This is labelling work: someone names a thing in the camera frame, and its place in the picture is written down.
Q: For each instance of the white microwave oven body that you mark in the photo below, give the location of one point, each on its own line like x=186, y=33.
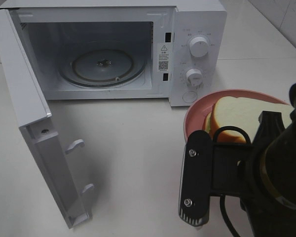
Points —
x=55, y=24

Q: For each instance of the white warning label sticker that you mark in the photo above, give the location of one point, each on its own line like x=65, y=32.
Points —
x=163, y=57

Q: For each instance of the glass microwave turntable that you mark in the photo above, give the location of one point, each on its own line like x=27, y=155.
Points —
x=103, y=64

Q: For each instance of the white bread sandwich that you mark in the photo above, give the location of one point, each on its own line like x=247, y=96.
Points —
x=242, y=113

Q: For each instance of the round door release button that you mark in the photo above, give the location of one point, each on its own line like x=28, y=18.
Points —
x=190, y=97

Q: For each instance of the white lower timer knob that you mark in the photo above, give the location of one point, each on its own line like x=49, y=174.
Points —
x=194, y=77

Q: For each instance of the white microwave door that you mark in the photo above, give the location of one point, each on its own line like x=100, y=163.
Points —
x=34, y=119

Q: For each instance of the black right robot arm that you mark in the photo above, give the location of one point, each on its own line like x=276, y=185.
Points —
x=270, y=216

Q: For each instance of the white upper power knob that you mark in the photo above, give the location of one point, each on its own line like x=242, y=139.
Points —
x=198, y=46

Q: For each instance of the pink plate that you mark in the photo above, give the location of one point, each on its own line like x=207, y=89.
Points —
x=197, y=112

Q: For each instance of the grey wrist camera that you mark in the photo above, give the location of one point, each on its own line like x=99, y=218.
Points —
x=195, y=184

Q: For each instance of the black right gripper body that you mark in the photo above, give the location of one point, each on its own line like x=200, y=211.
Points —
x=242, y=170

